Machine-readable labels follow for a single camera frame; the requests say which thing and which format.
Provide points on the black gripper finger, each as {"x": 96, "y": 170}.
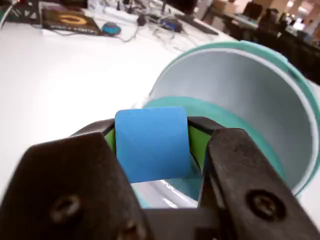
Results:
{"x": 62, "y": 185}
{"x": 250, "y": 185}

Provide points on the blue lego block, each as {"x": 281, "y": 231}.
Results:
{"x": 152, "y": 145}

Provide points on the teal whale-shaped trash bin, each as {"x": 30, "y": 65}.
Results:
{"x": 237, "y": 82}

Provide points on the blue computer mouse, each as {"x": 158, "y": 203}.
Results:
{"x": 111, "y": 28}

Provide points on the black lattice stand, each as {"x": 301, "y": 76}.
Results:
{"x": 25, "y": 11}

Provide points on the blue black electronic device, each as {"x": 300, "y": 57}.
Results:
{"x": 171, "y": 24}

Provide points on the black power adapter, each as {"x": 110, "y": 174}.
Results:
{"x": 141, "y": 20}

